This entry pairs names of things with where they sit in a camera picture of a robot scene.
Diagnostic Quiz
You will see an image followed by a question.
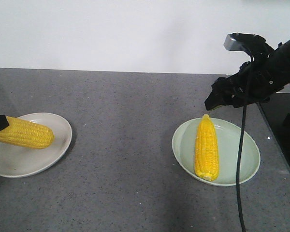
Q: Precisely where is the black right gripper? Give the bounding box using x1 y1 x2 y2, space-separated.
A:
204 35 280 111

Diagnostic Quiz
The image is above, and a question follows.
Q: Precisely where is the yellow corn cob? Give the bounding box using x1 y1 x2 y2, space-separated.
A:
194 114 219 181
0 116 55 149

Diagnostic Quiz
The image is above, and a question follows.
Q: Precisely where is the beige round plate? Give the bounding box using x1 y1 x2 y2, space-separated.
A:
0 113 73 178

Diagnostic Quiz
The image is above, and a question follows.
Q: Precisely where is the light green round plate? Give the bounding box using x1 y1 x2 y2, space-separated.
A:
172 118 261 187

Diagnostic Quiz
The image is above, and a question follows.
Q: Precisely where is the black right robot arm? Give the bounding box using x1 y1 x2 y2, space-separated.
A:
204 33 290 110

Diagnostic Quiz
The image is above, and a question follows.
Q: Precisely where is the black glass gas hob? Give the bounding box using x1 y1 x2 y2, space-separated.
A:
260 93 290 168

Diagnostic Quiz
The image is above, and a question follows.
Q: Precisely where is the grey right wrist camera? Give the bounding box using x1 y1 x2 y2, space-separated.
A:
223 33 250 52

